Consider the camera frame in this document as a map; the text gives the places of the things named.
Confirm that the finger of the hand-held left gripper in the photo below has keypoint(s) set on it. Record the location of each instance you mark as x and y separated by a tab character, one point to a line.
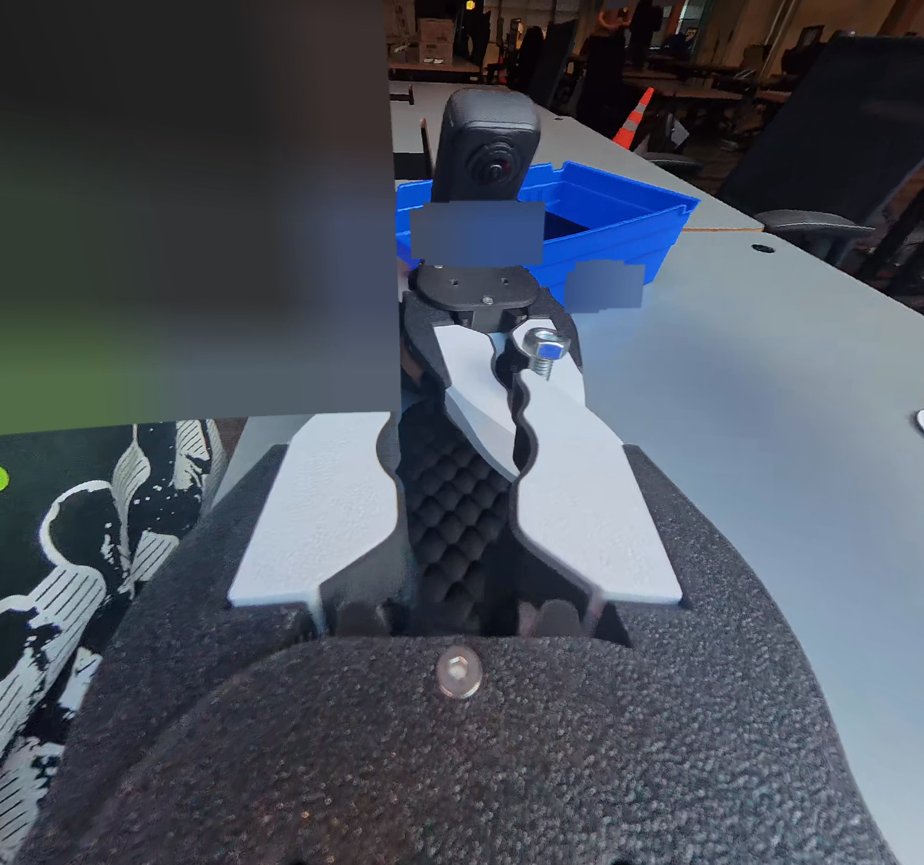
468	388
570	375

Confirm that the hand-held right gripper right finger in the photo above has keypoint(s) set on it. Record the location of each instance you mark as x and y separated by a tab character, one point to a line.
592	503

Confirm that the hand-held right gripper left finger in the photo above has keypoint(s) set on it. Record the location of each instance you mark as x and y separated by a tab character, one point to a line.
325	503

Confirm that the silver hex bolt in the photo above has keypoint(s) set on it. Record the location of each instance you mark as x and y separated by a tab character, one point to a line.
541	349

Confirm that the blue divided parts bin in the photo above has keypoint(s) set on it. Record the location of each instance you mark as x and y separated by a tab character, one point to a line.
613	229

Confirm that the dark bin divider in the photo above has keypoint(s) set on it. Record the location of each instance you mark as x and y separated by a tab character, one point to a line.
562	223

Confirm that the black honeycomb wrist pad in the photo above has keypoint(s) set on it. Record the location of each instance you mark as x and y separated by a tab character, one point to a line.
455	519

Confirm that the orange traffic cone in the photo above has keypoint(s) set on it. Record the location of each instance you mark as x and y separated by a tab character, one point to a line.
635	125

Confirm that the black office chair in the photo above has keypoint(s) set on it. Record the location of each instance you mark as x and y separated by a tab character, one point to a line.
559	63
830	128

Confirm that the stack of cardboard boxes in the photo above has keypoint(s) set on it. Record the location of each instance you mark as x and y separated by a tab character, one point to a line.
435	41

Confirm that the black white patterned pants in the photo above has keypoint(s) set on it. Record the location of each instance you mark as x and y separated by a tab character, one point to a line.
73	554

